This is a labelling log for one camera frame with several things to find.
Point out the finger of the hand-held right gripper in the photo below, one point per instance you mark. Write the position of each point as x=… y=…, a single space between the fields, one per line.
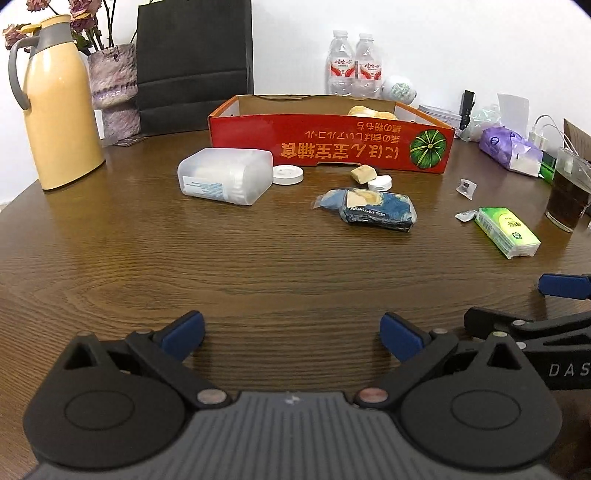
x=503 y=323
x=565 y=286

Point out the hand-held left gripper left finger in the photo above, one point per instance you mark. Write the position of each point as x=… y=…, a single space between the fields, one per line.
x=184 y=330

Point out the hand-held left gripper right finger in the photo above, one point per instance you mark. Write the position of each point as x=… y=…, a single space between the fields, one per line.
x=401 y=339

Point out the green tissue packet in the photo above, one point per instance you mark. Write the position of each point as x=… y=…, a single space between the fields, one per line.
x=508 y=233

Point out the blue snack packet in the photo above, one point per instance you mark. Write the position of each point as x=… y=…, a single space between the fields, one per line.
x=378 y=210

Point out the translucent plastic container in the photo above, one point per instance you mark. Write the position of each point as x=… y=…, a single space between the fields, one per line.
x=224 y=175

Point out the white round lid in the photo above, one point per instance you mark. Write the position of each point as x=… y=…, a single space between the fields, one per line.
x=287 y=174

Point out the red cardboard box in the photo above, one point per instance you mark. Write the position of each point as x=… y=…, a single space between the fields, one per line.
x=332 y=143

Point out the glass of dark tea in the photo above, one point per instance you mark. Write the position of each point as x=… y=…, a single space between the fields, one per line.
x=565 y=198

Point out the small silver wrapper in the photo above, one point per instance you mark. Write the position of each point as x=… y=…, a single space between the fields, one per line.
x=465 y=215

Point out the small green box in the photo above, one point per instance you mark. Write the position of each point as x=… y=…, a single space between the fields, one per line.
x=548 y=166

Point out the small clear wrapper dark label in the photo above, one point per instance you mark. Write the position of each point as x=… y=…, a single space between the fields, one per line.
x=465 y=187

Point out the brown cardboard piece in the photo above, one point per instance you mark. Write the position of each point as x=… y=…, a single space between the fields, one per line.
x=579 y=136

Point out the purple tissue pack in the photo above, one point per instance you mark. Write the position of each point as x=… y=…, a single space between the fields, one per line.
x=501 y=145

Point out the white upright card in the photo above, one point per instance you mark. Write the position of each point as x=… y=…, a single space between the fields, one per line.
x=513 y=110

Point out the crumpled clear plastic bag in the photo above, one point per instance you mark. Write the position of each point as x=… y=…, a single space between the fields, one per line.
x=482 y=120

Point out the small dark card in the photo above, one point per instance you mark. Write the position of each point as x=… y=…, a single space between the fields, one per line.
x=129 y=141

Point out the black flashlight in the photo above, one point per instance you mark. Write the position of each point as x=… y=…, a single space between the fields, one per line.
x=467 y=108

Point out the silver metal tin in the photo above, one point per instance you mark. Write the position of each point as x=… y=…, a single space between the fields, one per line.
x=441 y=115

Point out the yellow item inside box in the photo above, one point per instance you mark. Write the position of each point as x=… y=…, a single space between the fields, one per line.
x=369 y=111

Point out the yellow thermos jug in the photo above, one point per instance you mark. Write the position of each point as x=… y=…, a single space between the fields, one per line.
x=60 y=115

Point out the white round speaker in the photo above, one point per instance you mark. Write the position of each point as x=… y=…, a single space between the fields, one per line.
x=399 y=87

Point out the purple textured vase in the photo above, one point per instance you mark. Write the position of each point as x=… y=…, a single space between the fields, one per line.
x=113 y=87

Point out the black paper bag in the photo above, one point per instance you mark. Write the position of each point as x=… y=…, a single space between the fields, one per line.
x=194 y=55

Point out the clear water bottle red label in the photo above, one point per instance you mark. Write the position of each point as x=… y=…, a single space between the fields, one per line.
x=340 y=64
x=369 y=64

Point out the dried pink flowers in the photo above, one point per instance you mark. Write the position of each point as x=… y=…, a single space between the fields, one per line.
x=87 y=11

